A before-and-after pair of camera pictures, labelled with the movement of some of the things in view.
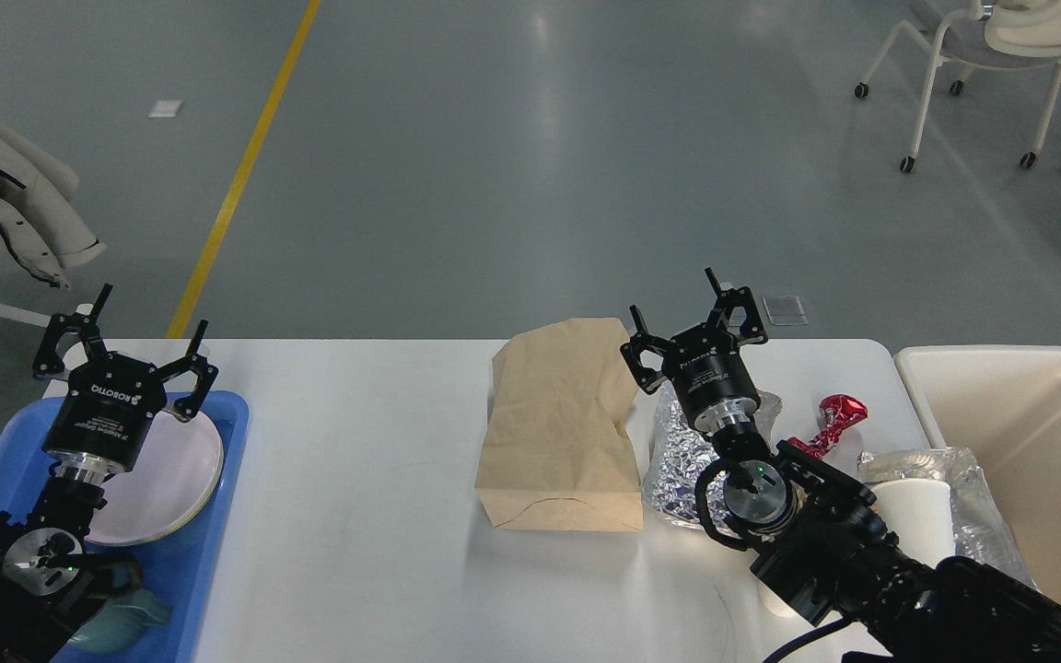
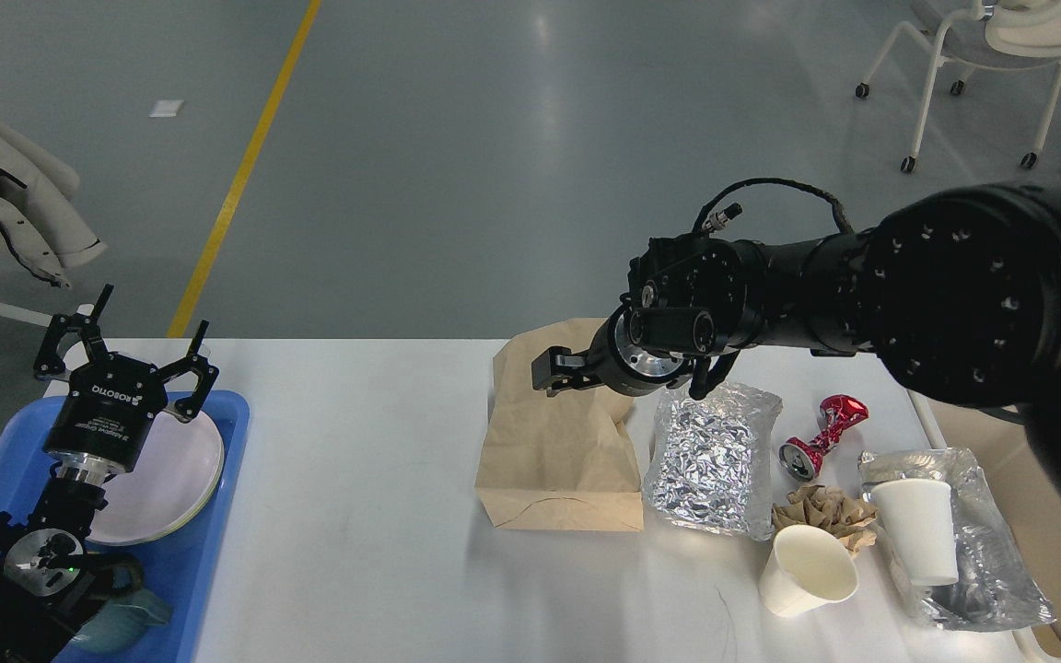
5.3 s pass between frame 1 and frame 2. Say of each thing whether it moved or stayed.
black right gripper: moved
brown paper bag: stayed
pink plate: stayed
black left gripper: stayed
